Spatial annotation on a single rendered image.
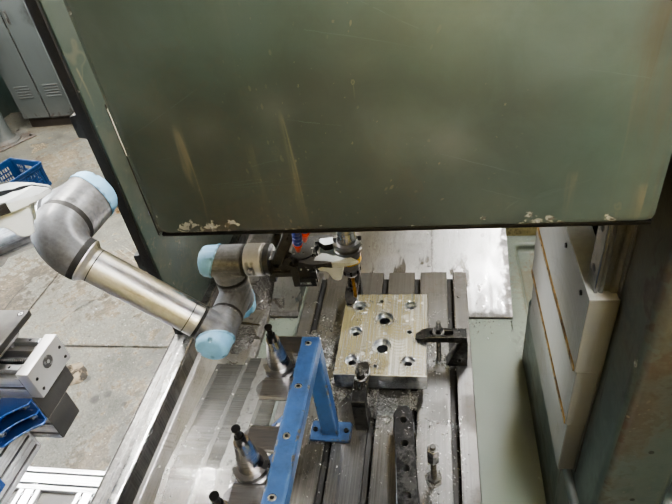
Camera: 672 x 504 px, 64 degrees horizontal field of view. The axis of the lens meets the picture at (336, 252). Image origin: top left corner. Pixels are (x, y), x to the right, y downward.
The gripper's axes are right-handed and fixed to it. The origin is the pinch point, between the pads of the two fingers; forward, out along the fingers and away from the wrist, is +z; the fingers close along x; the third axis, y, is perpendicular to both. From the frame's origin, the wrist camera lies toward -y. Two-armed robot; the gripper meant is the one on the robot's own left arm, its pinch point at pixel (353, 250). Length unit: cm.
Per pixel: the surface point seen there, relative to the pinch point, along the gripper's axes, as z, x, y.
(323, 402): -8.4, 17.7, 29.6
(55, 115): -370, -387, 118
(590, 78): 34, 32, -47
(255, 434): -15.0, 37.6, 12.0
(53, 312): -212, -114, 132
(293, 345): -12.3, 16.4, 12.0
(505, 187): 26, 32, -34
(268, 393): -14.8, 28.7, 12.0
